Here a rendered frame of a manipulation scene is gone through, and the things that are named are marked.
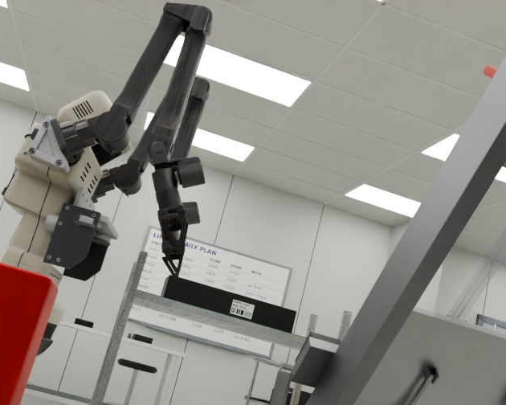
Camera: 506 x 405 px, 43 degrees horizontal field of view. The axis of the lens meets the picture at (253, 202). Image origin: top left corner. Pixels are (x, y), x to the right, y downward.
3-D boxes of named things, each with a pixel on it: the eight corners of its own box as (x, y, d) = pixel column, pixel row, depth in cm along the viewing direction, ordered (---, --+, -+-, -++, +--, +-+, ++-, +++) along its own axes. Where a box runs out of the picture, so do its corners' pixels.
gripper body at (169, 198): (186, 219, 163) (180, 192, 164) (185, 211, 153) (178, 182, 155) (161, 225, 162) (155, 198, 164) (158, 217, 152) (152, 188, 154)
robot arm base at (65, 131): (59, 135, 166) (48, 117, 154) (88, 124, 167) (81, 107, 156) (69, 164, 164) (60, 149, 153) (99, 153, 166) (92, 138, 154)
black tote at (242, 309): (161, 300, 263) (169, 274, 266) (158, 302, 280) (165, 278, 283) (291, 337, 273) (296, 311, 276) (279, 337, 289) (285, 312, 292)
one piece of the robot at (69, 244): (26, 256, 159) (55, 177, 165) (50, 272, 186) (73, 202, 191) (88, 273, 160) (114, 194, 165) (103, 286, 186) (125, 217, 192)
